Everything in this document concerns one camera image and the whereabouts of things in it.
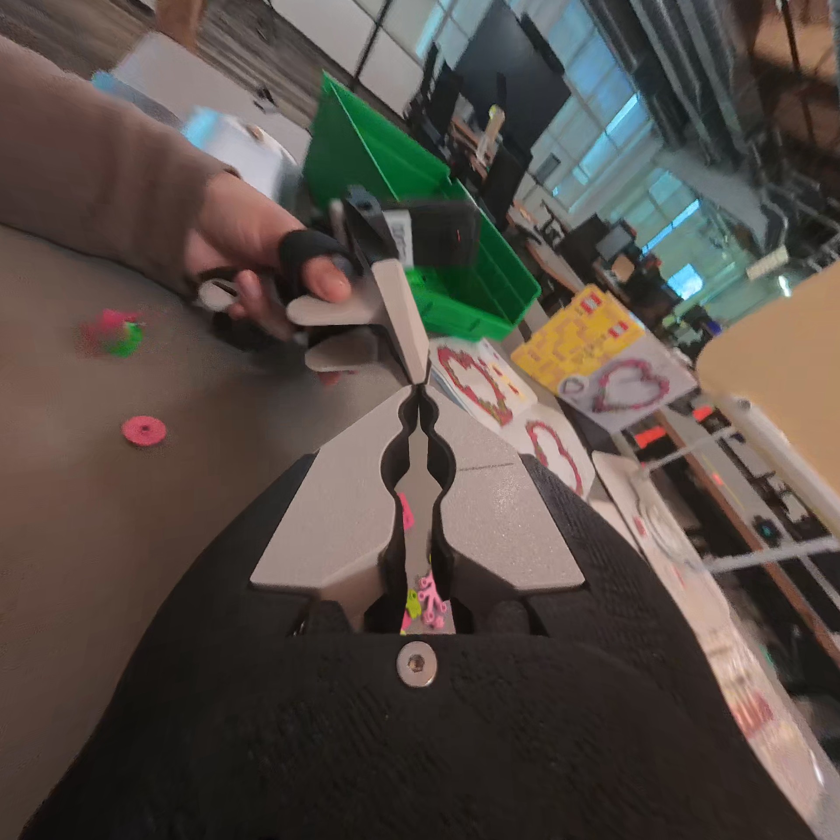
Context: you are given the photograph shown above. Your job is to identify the scattered loose lego pieces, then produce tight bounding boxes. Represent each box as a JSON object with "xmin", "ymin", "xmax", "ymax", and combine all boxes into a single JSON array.
[{"xmin": 392, "ymin": 492, "xmax": 454, "ymax": 634}]

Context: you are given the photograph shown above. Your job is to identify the white plastic bag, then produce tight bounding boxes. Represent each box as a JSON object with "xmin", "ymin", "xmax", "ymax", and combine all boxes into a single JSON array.
[{"xmin": 669, "ymin": 564, "xmax": 831, "ymax": 824}]

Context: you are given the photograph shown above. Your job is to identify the yellow lego box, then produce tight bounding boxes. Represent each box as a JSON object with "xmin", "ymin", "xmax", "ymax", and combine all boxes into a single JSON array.
[{"xmin": 511, "ymin": 284, "xmax": 698, "ymax": 434}]

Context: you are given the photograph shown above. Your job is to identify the person's left forearm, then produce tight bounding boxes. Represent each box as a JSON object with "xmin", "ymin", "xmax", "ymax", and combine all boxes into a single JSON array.
[{"xmin": 0, "ymin": 34, "xmax": 242, "ymax": 296}]

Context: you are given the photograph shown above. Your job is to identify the lego instruction booklet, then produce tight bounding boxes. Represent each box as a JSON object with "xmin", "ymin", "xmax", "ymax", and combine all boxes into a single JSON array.
[{"xmin": 427, "ymin": 336, "xmax": 595, "ymax": 500}]

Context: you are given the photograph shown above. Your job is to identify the person's left hand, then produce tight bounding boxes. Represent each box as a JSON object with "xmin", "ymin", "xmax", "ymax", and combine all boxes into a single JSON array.
[{"xmin": 185, "ymin": 172, "xmax": 353, "ymax": 342}]

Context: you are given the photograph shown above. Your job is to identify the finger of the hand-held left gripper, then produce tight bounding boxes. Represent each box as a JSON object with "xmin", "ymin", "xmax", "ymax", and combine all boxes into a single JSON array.
[{"xmin": 371, "ymin": 258, "xmax": 432, "ymax": 386}]

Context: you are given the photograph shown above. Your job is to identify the black monitor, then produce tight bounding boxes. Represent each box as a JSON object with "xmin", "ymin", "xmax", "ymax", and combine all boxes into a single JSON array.
[{"xmin": 451, "ymin": 0, "xmax": 573, "ymax": 153}]

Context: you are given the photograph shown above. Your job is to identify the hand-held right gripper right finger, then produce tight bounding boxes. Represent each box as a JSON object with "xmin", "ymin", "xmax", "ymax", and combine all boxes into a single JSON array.
[{"xmin": 419, "ymin": 386, "xmax": 586, "ymax": 627}]

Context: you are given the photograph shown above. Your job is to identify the green and red lego flower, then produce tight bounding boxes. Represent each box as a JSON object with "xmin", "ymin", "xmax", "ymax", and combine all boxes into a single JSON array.
[{"xmin": 82, "ymin": 308, "xmax": 145, "ymax": 358}]

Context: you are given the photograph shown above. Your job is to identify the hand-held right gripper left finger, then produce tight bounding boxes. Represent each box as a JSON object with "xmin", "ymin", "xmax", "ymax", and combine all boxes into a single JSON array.
[{"xmin": 248, "ymin": 386, "xmax": 422, "ymax": 632}]

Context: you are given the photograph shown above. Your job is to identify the pink round lego disc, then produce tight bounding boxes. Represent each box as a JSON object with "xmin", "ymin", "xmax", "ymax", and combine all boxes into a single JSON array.
[{"xmin": 121, "ymin": 415, "xmax": 168, "ymax": 448}]

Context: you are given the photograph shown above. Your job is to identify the green plastic bin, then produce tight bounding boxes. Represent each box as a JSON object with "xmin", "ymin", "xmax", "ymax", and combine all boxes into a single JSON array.
[{"xmin": 301, "ymin": 71, "xmax": 543, "ymax": 342}]

